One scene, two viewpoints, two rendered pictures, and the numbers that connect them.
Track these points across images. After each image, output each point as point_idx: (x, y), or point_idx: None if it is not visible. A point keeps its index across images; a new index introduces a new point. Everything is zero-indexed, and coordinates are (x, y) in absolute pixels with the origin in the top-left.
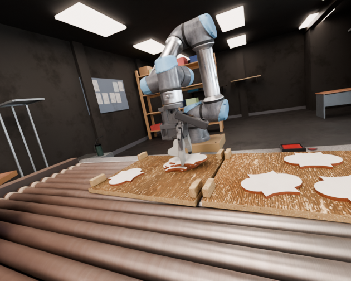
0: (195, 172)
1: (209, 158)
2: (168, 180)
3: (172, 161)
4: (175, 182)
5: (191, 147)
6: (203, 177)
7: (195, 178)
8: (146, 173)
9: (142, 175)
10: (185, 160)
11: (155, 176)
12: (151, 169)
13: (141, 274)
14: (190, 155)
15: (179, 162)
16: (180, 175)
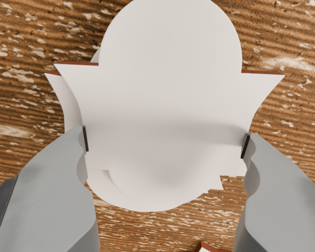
0: (249, 61)
1: (39, 3)
2: (292, 158)
3: (192, 194)
4: None
5: (64, 143)
6: None
7: None
8: (192, 237)
9: (212, 241)
10: (257, 134)
11: (231, 206)
12: (159, 235)
13: None
14: (108, 126)
15: (224, 159)
16: (255, 128)
